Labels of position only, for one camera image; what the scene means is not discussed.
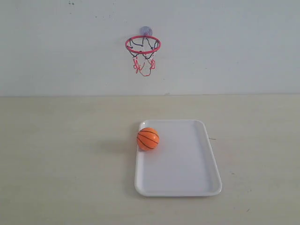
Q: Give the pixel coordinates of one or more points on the small orange basketball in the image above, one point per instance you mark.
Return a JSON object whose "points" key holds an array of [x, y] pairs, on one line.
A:
{"points": [[147, 139]]}

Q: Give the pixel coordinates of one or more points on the red mini basketball hoop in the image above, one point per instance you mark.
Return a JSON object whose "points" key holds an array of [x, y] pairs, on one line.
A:
{"points": [[142, 49]]}

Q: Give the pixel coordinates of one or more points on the white rectangular plastic tray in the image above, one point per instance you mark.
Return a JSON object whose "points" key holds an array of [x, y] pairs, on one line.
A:
{"points": [[182, 165]]}

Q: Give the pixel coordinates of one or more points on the clear suction cup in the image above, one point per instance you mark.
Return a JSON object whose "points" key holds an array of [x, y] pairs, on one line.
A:
{"points": [[145, 31]]}

